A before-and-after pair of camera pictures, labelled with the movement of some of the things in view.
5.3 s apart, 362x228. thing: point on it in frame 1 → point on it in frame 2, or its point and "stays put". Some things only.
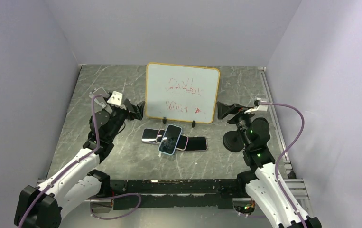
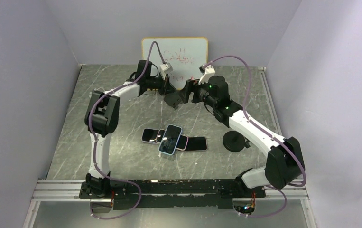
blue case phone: x=170 y=139 stays put
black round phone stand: x=232 y=141 stays put
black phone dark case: x=197 y=144 stays put
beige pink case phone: x=182 y=142 stays put
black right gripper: x=236 y=109 → x=191 y=85
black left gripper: x=137 y=108 → x=167 y=89
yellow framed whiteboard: x=181 y=92 → x=186 y=54
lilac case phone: x=149 y=136 stays put
